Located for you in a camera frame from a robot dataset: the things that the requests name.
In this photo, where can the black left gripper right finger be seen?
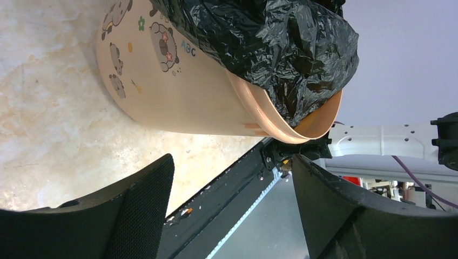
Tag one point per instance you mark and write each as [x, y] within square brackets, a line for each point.
[343, 220]

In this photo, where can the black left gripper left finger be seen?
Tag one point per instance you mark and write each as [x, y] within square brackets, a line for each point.
[122, 220]

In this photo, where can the white cable comb strip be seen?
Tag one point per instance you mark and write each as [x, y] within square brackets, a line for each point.
[276, 176]

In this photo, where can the orange plastic trash bin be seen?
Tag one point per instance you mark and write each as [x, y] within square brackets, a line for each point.
[161, 80]

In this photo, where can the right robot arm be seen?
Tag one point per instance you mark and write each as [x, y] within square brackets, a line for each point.
[434, 140]

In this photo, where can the black trash bag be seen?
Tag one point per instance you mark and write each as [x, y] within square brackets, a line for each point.
[301, 52]

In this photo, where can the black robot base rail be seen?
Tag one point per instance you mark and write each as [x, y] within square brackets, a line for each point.
[195, 228]

